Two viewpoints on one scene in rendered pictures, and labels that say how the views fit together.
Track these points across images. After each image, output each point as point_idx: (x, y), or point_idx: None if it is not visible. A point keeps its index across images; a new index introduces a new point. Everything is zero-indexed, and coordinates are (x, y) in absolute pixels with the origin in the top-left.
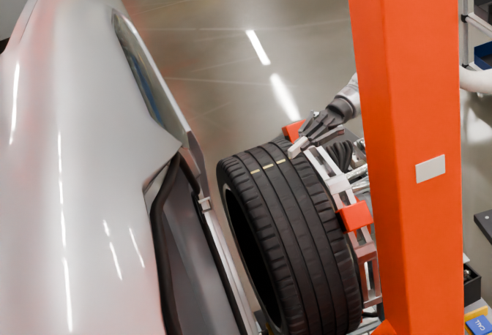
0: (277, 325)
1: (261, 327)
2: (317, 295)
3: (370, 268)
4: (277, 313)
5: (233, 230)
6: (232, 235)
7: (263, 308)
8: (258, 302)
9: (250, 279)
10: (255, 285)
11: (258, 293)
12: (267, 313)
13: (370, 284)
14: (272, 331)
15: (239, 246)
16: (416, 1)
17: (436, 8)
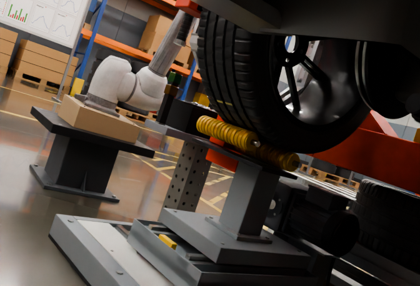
0: (334, 120)
1: (281, 172)
2: None
3: (310, 55)
4: (309, 123)
5: (272, 41)
6: (253, 59)
7: (300, 128)
8: (282, 135)
9: (279, 107)
10: (287, 109)
11: (292, 116)
12: (311, 126)
13: (299, 75)
14: (309, 149)
15: (271, 66)
16: None
17: None
